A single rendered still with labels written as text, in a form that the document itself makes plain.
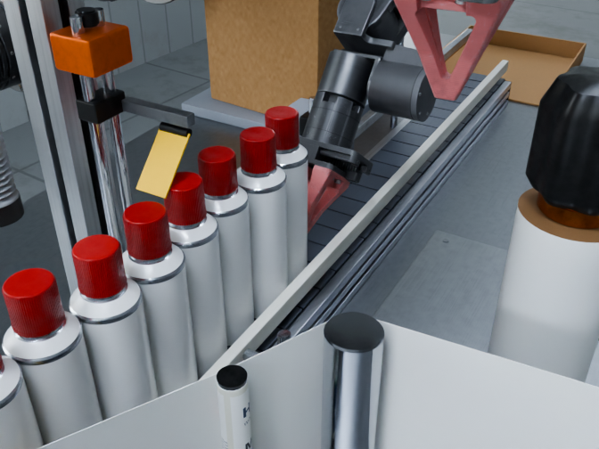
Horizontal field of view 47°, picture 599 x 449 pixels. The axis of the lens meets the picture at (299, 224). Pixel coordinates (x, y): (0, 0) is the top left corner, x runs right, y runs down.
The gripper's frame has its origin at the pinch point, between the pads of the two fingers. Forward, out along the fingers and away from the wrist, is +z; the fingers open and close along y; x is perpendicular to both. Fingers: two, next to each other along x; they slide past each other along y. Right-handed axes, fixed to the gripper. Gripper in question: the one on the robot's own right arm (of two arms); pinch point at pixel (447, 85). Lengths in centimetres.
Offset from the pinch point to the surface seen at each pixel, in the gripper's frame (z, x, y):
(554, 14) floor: 116, 59, 452
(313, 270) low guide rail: 27.2, 15.8, 11.6
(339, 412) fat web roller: 17.9, 1.3, -12.9
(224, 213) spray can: 14.7, 18.6, 0.4
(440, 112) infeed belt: 30, 19, 65
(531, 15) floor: 115, 72, 443
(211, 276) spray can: 18.7, 17.7, -3.4
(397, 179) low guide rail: 27.1, 15.0, 34.4
